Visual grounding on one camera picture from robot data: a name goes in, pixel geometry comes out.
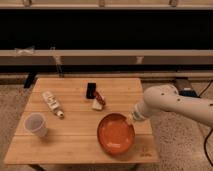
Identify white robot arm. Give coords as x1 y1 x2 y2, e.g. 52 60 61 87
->
127 84 213 128

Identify red and white wrapped snack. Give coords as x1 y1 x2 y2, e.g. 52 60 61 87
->
92 92 106 110

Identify black rectangular block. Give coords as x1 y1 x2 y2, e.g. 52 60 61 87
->
86 83 96 99

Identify black box on floor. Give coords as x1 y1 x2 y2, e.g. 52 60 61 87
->
175 78 198 98

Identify wooden table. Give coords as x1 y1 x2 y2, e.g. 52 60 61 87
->
4 78 158 165

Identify white squeeze tube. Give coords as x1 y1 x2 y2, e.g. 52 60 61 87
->
42 91 64 118

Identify translucent plastic cup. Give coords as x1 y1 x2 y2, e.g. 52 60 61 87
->
24 113 48 137

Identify black cable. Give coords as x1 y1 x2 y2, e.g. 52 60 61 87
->
199 79 213 166

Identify white horizontal rail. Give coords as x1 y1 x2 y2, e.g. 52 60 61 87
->
0 49 213 66

